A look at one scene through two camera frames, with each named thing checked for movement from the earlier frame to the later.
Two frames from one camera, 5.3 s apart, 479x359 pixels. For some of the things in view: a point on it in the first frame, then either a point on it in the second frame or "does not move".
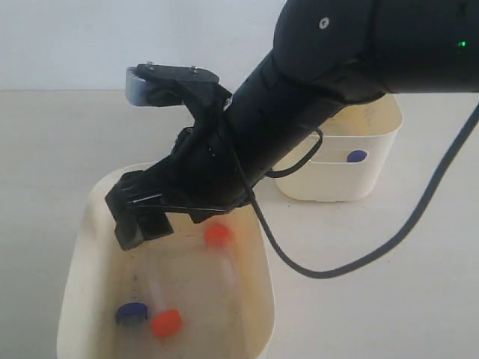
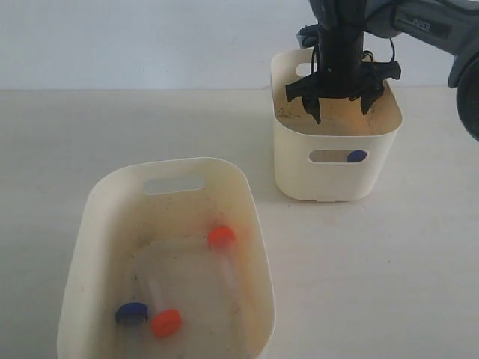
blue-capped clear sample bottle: [132, 314] does not move
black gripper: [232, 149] to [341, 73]
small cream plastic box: [355, 160] does not move
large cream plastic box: [200, 292] does not move
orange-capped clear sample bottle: [165, 322] does not move
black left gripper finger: [128, 229] to [312, 106]
